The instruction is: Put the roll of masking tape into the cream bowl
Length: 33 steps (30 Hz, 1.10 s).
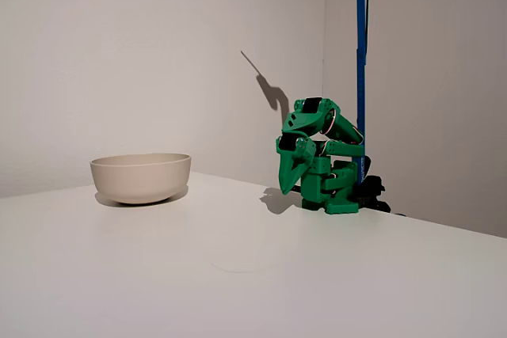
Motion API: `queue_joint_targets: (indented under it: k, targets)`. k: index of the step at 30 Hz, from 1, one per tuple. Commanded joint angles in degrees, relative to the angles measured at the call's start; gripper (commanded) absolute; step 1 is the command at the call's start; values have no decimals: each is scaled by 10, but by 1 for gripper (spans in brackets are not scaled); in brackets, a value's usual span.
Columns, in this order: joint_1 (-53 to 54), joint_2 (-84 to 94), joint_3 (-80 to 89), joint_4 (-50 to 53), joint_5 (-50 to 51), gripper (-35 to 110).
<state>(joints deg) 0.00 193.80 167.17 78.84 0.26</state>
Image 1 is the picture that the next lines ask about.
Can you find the large black table clamp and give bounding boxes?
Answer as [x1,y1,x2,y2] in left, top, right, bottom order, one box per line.
[353,154,392,214]

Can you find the blue upright pole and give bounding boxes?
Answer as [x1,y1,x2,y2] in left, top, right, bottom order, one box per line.
[354,0,370,187]

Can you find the black cable on pole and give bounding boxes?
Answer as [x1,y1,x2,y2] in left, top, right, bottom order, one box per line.
[362,0,372,66]

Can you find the beige bowl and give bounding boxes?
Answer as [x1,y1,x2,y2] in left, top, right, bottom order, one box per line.
[90,152,193,206]

